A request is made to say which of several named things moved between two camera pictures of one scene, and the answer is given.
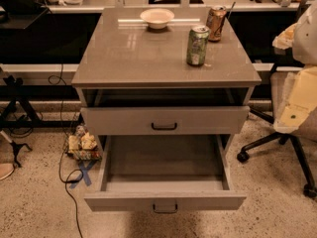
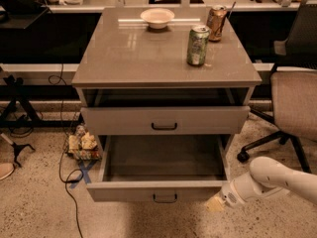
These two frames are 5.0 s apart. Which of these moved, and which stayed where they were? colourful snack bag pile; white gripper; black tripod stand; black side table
Moved: white gripper
Stayed: black tripod stand; colourful snack bag pile; black side table
